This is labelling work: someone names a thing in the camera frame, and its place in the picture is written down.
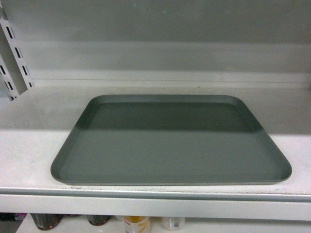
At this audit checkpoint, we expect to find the white slotted shelf upright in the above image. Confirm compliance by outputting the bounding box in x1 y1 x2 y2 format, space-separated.
0 5 34 101

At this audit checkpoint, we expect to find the grey rectangular serving tray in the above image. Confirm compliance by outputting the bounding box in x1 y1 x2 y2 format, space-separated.
51 95 292 185

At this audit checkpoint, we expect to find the orange label drink bottle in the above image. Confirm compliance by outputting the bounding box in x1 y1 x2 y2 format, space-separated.
123 216 151 233

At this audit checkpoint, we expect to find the dark brown drink bottle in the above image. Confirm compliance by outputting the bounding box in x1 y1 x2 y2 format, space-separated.
30 213 63 231

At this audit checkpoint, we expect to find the white label drink bottle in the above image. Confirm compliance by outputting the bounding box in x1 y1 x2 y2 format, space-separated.
161 217 186 231

